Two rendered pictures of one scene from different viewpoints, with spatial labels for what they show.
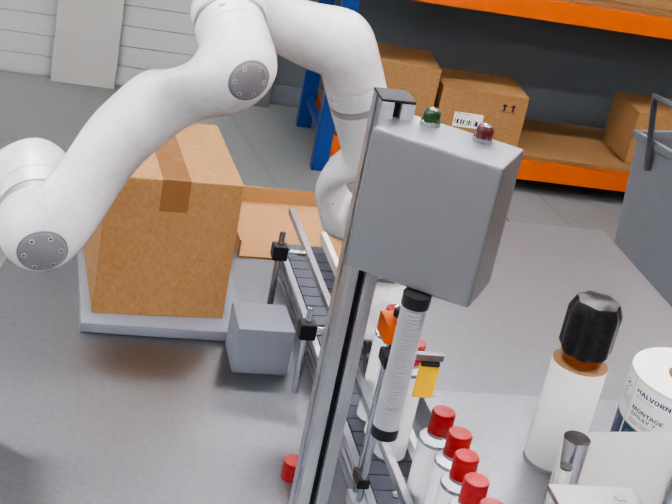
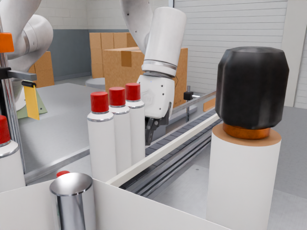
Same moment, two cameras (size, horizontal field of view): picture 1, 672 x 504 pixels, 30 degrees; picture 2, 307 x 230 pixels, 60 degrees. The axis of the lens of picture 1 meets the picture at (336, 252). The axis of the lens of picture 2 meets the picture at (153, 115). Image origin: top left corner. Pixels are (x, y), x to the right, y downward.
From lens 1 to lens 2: 173 cm
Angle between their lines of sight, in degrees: 48
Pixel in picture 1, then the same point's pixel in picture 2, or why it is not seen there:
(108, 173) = (8, 5)
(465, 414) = (203, 185)
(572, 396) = (219, 166)
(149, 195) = (117, 58)
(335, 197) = (136, 27)
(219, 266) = not seen: hidden behind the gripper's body
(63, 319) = not seen: hidden behind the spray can
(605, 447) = (141, 222)
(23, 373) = (54, 123)
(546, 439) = (207, 214)
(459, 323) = (296, 151)
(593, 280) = not seen: outside the picture
